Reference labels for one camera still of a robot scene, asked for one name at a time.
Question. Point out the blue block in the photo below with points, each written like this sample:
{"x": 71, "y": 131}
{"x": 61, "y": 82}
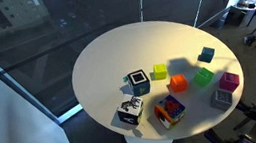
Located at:
{"x": 206, "y": 55}

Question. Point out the yellow-green block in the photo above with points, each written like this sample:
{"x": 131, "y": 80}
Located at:
{"x": 160, "y": 71}

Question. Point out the orange block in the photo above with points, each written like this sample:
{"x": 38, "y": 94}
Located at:
{"x": 178, "y": 83}

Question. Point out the green block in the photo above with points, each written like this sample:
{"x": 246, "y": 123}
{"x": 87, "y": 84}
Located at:
{"x": 203, "y": 77}

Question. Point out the grey block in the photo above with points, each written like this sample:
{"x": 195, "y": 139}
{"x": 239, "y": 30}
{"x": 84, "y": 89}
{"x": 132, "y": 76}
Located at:
{"x": 221, "y": 99}

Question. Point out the magenta block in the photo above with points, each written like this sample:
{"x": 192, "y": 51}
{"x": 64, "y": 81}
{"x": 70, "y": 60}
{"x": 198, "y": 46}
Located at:
{"x": 229, "y": 81}

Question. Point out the small teal piece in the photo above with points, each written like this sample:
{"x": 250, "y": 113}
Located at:
{"x": 125, "y": 79}

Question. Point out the blue cube with black square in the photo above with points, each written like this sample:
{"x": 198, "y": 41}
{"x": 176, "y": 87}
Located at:
{"x": 139, "y": 83}

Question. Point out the round white table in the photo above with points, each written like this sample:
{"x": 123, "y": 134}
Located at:
{"x": 99, "y": 70}

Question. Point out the black and white patterned cube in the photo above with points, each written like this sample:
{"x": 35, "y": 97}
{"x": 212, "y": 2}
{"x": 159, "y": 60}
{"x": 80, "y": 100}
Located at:
{"x": 131, "y": 109}

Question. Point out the colourful red orange cube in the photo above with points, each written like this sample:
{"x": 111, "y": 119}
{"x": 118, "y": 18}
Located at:
{"x": 169, "y": 111}

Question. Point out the small round side table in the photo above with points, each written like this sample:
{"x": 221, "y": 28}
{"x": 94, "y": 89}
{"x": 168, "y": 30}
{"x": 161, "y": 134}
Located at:
{"x": 246, "y": 4}

